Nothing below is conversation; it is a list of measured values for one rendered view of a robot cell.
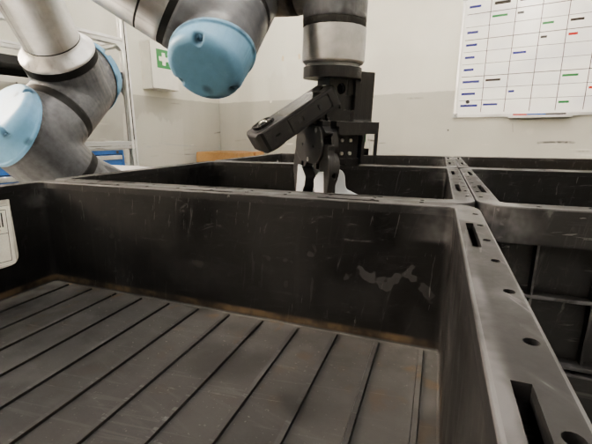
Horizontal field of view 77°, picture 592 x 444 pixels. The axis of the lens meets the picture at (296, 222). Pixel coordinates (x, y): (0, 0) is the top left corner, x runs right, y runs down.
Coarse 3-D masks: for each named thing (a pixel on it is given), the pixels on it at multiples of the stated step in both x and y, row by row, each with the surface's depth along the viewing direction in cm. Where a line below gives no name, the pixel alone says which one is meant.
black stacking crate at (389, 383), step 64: (64, 192) 35; (64, 256) 37; (128, 256) 34; (192, 256) 32; (256, 256) 29; (320, 256) 28; (384, 256) 26; (448, 256) 24; (0, 320) 30; (64, 320) 30; (128, 320) 30; (192, 320) 30; (256, 320) 30; (320, 320) 29; (384, 320) 27; (448, 320) 20; (0, 384) 22; (64, 384) 22; (128, 384) 22; (192, 384) 22; (256, 384) 22; (320, 384) 22; (384, 384) 22; (448, 384) 16
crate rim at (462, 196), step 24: (144, 168) 50; (168, 168) 53; (360, 168) 55; (384, 168) 54; (408, 168) 53; (432, 168) 52; (456, 168) 50; (288, 192) 30; (312, 192) 29; (456, 192) 29
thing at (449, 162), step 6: (252, 156) 78; (258, 156) 80; (264, 156) 82; (270, 156) 85; (276, 156) 88; (378, 156) 83; (384, 156) 83; (390, 156) 82; (396, 156) 82; (402, 156) 81; (408, 156) 81; (414, 156) 80; (420, 156) 80; (426, 156) 79; (432, 156) 79; (438, 156) 79; (444, 156) 78; (276, 162) 61; (282, 162) 61; (288, 162) 61; (450, 162) 62
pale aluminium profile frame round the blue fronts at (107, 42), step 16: (0, 16) 173; (80, 32) 205; (96, 32) 212; (16, 48) 236; (112, 48) 236; (128, 48) 230; (128, 64) 231; (128, 80) 232; (128, 96) 233; (128, 112) 236; (128, 128) 239
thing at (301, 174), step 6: (300, 168) 51; (306, 168) 50; (312, 168) 51; (300, 174) 51; (306, 174) 50; (312, 174) 50; (300, 180) 51; (306, 180) 50; (312, 180) 50; (300, 186) 51; (306, 186) 50; (312, 186) 51
